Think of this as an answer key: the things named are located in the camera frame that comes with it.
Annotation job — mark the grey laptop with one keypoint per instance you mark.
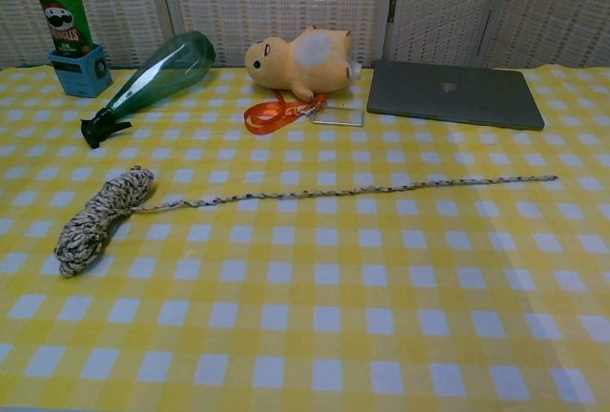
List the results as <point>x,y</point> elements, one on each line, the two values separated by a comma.
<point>453,92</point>

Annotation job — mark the green Pringles can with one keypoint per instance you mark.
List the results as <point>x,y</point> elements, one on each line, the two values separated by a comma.
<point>64,16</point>

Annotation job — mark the clear badge holder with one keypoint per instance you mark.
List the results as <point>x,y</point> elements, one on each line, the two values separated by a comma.
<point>338,117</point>

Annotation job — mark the yellow checkered tablecloth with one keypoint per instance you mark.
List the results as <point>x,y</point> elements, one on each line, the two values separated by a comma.
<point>305,288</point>

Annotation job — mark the green spray bottle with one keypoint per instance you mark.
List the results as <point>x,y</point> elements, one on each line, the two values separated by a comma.
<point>162,68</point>

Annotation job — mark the small blue cardboard box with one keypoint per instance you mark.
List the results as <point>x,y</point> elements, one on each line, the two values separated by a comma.
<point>81,76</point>

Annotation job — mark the yellow plush toy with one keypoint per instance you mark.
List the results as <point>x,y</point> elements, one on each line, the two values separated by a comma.
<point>286,68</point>

